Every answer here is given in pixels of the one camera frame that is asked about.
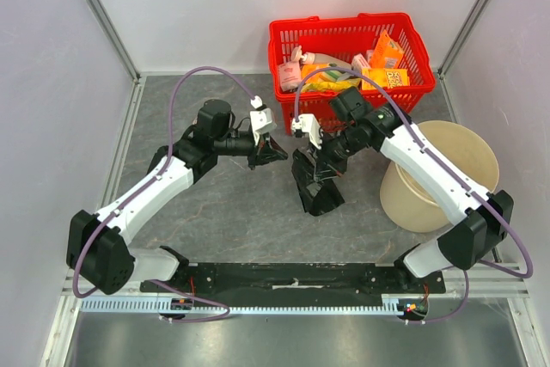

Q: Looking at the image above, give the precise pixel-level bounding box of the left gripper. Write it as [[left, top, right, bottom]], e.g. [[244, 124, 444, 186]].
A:
[[214, 131, 287, 171]]

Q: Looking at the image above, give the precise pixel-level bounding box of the black trash bag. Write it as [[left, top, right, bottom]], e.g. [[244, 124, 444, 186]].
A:
[[275, 142, 345, 217]]

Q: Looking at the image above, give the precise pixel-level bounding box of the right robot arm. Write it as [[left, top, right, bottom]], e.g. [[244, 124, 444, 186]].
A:
[[300, 88, 513, 293]]

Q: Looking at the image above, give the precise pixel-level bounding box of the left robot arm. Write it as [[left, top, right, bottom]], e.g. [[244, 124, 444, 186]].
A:
[[66, 98, 287, 295]]

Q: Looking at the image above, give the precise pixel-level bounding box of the beige trash bin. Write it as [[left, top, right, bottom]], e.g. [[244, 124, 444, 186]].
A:
[[380, 120, 499, 233]]

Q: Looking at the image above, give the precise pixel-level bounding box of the yellow snack bag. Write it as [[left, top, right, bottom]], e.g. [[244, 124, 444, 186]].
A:
[[301, 78, 362, 93]]

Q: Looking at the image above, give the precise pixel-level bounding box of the green yellow packet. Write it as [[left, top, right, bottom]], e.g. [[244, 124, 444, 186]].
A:
[[319, 63, 351, 83]]

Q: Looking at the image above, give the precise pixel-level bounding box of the pink pouch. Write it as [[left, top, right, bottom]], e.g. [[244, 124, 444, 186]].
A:
[[278, 61, 302, 92]]

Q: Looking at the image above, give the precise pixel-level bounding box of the orange snack pack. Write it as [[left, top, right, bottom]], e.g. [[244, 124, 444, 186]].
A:
[[301, 64, 328, 83]]

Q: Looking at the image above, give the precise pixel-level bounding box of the yellow snack box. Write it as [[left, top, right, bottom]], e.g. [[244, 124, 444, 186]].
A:
[[362, 68, 409, 89]]

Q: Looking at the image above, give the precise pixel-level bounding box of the pink small packet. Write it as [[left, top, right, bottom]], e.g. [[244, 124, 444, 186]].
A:
[[351, 53, 370, 74]]

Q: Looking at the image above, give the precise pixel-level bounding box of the pink capped bottle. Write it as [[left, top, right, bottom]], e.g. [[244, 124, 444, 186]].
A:
[[290, 46, 351, 69]]

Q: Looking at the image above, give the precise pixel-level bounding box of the orange carton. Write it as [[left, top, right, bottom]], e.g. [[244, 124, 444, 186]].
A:
[[369, 30, 405, 69]]

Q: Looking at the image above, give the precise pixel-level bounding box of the red plastic basket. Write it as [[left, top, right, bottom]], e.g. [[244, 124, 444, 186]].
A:
[[267, 12, 436, 134]]

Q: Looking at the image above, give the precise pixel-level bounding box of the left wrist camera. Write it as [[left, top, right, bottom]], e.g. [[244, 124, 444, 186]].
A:
[[249, 95, 277, 146]]

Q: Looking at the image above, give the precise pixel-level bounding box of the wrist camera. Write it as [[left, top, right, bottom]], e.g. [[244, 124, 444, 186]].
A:
[[291, 113, 323, 150], [249, 95, 277, 146]]

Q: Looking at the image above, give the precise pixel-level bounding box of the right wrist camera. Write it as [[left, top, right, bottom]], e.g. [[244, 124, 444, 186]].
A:
[[291, 113, 323, 150]]

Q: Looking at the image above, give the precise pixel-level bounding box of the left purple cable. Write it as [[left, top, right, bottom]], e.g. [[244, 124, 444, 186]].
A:
[[71, 65, 266, 323]]

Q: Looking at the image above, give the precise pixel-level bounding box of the purple cable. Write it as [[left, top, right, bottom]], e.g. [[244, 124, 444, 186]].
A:
[[71, 65, 266, 323], [293, 66, 534, 327]]

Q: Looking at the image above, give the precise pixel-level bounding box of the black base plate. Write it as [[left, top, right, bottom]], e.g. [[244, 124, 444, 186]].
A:
[[139, 261, 448, 309]]

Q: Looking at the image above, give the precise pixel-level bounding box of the slotted cable duct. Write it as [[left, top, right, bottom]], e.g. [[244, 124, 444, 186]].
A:
[[80, 296, 420, 316]]

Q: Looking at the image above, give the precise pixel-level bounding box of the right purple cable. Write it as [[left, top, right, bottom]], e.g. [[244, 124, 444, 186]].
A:
[[293, 66, 534, 327]]

